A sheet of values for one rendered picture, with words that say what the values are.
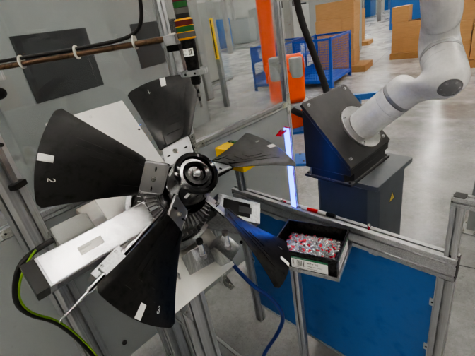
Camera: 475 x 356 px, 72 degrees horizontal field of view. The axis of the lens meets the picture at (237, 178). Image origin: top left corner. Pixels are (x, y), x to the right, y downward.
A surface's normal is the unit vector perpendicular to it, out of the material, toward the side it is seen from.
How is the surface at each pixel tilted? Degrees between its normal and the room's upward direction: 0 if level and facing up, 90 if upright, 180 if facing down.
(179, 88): 38
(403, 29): 90
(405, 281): 90
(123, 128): 50
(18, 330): 90
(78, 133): 73
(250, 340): 0
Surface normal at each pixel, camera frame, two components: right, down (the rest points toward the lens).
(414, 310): -0.69, 0.41
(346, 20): -0.51, 0.44
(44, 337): 0.71, 0.20
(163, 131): -0.34, -0.24
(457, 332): -0.16, -0.89
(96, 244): 0.44, -0.42
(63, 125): 0.33, 0.00
